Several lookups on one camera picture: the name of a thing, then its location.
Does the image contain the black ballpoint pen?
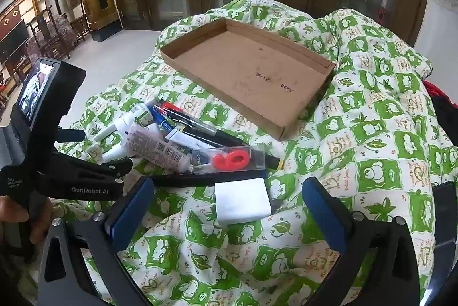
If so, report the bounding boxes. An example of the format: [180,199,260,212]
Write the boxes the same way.
[159,103,251,146]

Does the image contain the dark wooden chairs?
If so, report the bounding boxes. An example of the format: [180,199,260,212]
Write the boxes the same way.
[27,5,90,59]

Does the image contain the red candle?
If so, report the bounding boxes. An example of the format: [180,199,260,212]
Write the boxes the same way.
[191,145,267,175]

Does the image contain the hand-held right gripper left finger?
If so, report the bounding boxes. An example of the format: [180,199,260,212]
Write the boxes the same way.
[37,177,155,306]

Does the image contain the white charger plug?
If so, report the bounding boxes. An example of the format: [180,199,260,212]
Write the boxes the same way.
[214,177,273,225]

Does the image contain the small white printed tube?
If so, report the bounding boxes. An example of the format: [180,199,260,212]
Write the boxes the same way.
[164,129,194,150]

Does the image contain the wide white bottle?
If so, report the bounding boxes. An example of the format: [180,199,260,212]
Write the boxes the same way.
[101,144,127,162]

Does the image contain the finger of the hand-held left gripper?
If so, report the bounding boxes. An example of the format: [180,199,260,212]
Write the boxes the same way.
[55,129,85,142]
[77,157,134,185]

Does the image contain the person's left hand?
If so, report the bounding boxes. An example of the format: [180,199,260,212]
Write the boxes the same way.
[0,197,53,246]

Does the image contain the shallow cardboard tray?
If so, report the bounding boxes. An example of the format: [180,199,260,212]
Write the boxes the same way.
[158,18,337,141]

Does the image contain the white spray bottle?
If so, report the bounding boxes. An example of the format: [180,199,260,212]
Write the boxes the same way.
[94,102,156,142]

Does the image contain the black television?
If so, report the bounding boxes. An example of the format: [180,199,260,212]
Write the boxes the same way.
[0,19,29,59]

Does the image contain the red cloth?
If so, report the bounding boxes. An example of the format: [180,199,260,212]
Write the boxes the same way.
[422,79,452,107]

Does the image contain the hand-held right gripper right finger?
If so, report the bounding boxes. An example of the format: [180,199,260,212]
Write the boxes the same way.
[301,177,421,306]

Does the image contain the black marker with yellow ends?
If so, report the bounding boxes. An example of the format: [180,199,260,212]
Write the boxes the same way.
[179,125,286,170]

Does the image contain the green white printed blanket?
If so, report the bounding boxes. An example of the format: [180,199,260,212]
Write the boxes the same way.
[54,0,458,306]

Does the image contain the blue marker pen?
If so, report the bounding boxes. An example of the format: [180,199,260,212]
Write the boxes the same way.
[153,106,173,130]

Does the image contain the white tube with barcode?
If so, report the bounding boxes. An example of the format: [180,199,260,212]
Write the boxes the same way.
[125,121,194,173]

